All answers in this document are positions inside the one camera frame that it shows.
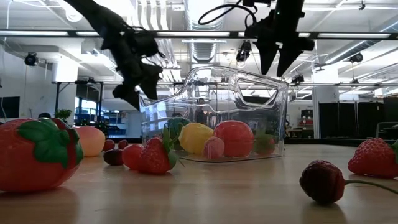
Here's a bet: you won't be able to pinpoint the round red toy tomato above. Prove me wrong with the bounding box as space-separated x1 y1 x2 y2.
213 119 255 158

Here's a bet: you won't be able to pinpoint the pink toy peach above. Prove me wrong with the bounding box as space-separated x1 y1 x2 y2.
73 125 106 158

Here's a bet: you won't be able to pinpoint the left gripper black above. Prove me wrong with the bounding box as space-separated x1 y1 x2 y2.
107 37 164 111

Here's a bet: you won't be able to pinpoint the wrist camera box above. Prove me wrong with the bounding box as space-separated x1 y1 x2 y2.
132 29 165 60
241 0 273 7

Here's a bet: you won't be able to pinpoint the black wall monitor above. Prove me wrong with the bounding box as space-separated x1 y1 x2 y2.
0 96 21 119

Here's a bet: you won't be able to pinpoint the grey chair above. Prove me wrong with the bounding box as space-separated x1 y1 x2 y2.
375 121 398 140

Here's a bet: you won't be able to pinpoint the black partition panels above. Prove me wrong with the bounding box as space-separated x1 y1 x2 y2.
318 98 398 140

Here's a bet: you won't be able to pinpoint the small red toy strawberry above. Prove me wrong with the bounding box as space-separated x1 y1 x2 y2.
347 137 398 180
136 124 184 175
121 143 144 171
253 132 277 156

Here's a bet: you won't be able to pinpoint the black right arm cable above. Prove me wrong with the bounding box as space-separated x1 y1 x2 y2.
197 0 259 29

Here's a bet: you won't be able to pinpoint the black metal stand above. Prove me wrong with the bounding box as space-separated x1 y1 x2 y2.
51 80 105 122

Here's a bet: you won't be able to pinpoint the small pink toy fruit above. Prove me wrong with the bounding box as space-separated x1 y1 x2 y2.
202 136 226 160

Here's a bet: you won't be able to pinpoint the yellow toy lemon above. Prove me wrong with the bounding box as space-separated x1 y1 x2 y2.
178 123 215 156

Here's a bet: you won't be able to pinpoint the black overhead rig beam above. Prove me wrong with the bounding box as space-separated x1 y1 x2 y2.
0 29 398 40

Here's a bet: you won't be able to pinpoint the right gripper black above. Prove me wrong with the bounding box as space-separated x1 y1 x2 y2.
244 9 315 78

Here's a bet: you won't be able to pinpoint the green background plant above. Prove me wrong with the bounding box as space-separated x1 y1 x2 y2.
54 108 73 124

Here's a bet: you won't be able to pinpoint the shelf with red boxes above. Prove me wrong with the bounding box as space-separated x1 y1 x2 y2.
300 108 315 131

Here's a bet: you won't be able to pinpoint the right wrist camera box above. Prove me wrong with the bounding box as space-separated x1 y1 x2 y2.
241 0 273 7

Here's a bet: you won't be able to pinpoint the silver ventilation duct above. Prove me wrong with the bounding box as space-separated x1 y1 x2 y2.
183 0 228 63

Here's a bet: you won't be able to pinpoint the clear plastic container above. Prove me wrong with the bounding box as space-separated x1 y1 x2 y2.
139 65 290 164

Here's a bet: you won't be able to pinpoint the black ceiling spotlight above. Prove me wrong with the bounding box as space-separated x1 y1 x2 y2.
348 52 364 64
235 40 252 63
290 73 305 85
24 52 40 67

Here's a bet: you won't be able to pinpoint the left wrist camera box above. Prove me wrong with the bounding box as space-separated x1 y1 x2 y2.
132 29 165 60

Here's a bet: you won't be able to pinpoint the large red toy strawberry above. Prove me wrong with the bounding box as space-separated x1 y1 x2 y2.
0 117 85 193

